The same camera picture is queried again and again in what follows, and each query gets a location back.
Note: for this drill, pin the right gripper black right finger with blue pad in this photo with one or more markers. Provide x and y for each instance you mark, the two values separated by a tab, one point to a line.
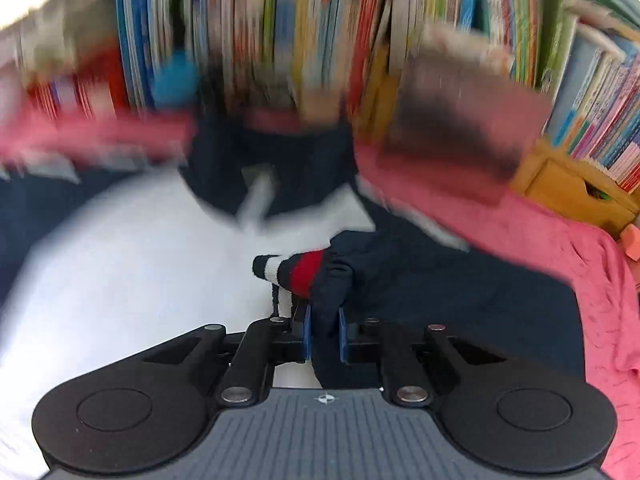
504	412

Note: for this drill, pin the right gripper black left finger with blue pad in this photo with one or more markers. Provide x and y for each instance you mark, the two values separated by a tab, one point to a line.
142	412

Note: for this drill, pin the navy white red jacket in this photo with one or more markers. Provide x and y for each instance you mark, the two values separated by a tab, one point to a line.
520	311

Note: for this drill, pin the pink rabbit print cloth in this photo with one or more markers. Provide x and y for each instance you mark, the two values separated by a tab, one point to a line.
525	239

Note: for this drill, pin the wooden drawer box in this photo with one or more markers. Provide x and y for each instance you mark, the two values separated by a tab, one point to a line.
574	189

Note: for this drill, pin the silver metallic box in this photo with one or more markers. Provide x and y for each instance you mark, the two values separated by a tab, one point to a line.
461	128

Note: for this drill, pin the blue plush ball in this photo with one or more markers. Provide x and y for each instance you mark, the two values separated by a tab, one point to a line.
176	84

